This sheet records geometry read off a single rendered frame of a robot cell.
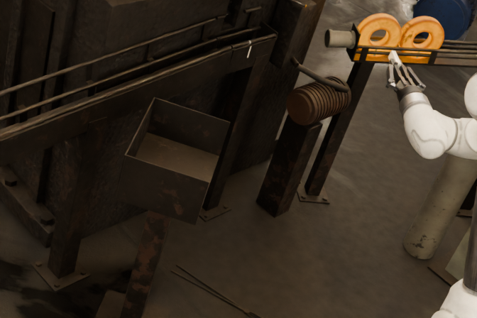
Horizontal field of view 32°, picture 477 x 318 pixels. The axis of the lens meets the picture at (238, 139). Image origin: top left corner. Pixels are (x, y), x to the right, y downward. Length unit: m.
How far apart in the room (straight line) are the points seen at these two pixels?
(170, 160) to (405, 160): 1.65
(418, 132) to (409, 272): 0.78
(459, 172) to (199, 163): 1.07
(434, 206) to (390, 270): 0.27
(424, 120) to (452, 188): 0.55
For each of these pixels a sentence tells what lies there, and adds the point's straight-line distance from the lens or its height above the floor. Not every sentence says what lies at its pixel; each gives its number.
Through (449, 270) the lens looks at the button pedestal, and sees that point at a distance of 3.13.
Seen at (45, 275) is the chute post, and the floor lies 0.01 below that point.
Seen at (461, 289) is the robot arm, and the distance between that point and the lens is 2.09.
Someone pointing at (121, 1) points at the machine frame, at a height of 0.87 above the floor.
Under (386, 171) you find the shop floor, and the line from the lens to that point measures 3.48.
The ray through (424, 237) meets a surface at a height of 0.10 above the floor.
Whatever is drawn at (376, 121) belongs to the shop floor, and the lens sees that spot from 3.77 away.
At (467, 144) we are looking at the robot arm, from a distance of 2.49.
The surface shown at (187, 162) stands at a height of 0.60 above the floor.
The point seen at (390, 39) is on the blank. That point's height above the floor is 0.71.
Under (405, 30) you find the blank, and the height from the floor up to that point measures 0.75.
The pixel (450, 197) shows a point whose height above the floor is 0.30.
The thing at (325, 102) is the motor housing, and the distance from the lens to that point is 2.75.
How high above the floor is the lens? 1.91
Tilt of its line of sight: 35 degrees down
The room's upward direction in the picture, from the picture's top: 18 degrees clockwise
